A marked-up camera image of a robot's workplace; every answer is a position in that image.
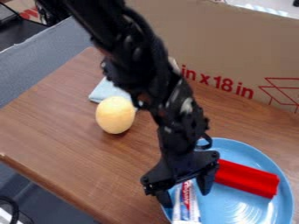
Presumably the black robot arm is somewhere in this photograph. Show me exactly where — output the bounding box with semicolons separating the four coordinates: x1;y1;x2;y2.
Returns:
34;0;221;208

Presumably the grey fabric partition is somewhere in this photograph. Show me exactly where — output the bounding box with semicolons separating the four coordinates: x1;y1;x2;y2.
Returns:
0;17;91;108

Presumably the blue plate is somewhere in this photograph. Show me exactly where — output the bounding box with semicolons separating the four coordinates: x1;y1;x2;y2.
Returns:
159;137;296;224

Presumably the yellow lemon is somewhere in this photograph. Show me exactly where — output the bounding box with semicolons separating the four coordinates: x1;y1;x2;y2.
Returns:
97;96;137;134

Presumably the red plastic block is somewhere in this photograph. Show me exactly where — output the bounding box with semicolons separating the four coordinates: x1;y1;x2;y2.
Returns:
215;159;281;199

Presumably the light blue folded cloth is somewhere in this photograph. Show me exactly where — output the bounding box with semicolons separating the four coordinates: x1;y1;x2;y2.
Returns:
89;78;131;103

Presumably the white toothpaste tube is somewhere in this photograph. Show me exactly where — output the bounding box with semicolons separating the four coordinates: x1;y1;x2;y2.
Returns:
173;180;202;224

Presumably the cardboard box with red print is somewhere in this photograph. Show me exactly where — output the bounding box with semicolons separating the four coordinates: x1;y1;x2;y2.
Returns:
126;0;299;115

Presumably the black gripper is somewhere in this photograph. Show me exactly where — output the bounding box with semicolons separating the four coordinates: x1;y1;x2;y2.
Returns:
141;128;221;208

